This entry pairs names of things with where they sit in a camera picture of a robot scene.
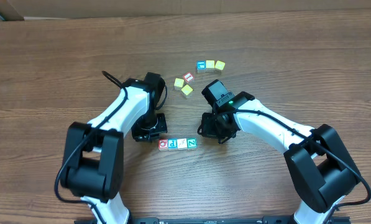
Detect red letter Q block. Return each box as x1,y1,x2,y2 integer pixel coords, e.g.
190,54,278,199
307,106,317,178
158,139,168,151

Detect blue letter P block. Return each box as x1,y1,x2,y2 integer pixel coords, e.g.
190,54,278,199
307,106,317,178
168,139,178,150

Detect white picture block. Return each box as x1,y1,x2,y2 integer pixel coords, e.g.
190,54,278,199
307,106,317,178
176,138,188,150

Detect green letter Z block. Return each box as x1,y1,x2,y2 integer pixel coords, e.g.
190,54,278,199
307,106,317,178
186,138,198,150

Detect yellow block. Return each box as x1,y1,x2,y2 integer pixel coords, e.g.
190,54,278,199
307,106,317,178
173,78,185,90
214,60,226,73
181,85,194,98
206,60,215,72

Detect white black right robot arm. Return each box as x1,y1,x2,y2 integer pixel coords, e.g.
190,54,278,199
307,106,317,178
198,90,360,223

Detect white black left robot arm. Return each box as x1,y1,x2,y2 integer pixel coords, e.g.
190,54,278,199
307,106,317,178
54,72,167,223

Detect red letter I block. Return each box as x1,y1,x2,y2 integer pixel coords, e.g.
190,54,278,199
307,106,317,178
183,72,195,83

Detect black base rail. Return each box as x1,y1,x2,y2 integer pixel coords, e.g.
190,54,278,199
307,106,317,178
73,216,351,224

